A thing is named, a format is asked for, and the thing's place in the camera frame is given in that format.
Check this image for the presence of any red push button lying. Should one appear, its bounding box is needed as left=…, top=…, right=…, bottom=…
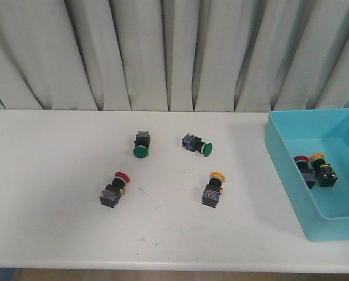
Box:
left=99, top=172, right=130, bottom=208

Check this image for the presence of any green push button right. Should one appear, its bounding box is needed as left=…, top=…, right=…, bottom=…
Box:
left=182, top=133, right=213, bottom=157

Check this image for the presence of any green push button left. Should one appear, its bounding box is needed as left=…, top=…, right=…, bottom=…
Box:
left=133, top=131, right=150, bottom=159

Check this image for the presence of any green push button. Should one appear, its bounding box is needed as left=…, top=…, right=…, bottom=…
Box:
left=133, top=131, right=150, bottom=159
left=182, top=133, right=213, bottom=157

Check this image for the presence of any yellow push button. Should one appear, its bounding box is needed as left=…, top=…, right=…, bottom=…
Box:
left=309, top=153, right=338, bottom=187
left=201, top=172, right=225, bottom=208

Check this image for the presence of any red push button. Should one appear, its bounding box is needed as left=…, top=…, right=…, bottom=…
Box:
left=99, top=172, right=130, bottom=208
left=293, top=155, right=316, bottom=189

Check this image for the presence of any turquoise plastic box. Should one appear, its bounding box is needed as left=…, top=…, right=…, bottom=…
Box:
left=265, top=108, right=349, bottom=242

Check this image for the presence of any yellow push button lying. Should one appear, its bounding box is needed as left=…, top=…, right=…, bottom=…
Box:
left=201, top=172, right=225, bottom=208

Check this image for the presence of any white pleated curtain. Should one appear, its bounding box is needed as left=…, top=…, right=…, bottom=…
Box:
left=0, top=1, right=349, bottom=112

